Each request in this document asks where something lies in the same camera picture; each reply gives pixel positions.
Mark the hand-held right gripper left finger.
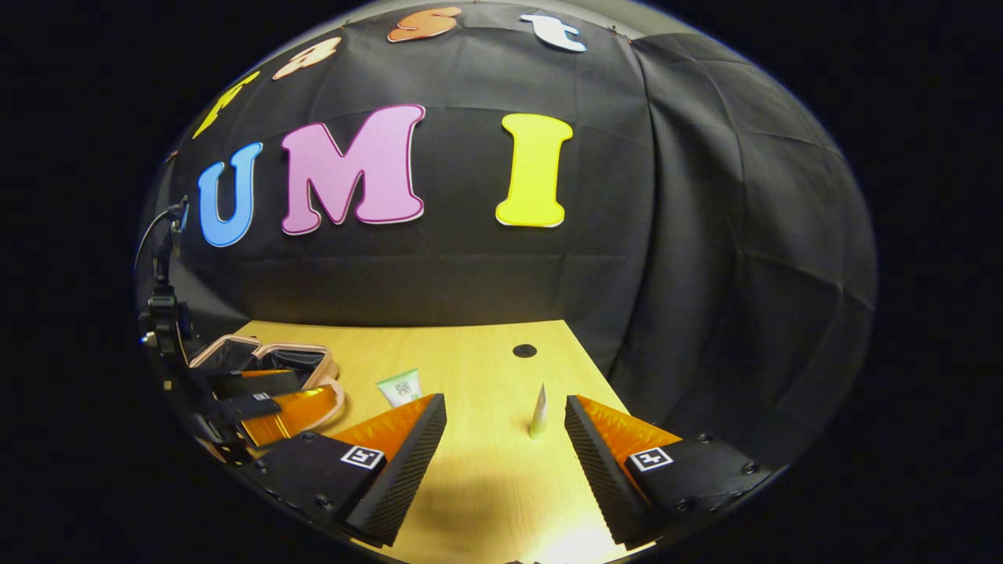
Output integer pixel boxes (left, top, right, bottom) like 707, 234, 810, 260
249, 392, 449, 549

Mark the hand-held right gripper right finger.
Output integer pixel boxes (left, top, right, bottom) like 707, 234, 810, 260
563, 394, 784, 549

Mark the pink suitcase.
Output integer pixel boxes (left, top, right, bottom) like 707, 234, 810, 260
188, 334, 347, 463

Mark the white green-banded skincare tube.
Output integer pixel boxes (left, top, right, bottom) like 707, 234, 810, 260
376, 368, 424, 408

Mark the black backdrop cloth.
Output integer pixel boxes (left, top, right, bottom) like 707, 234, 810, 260
137, 0, 878, 471

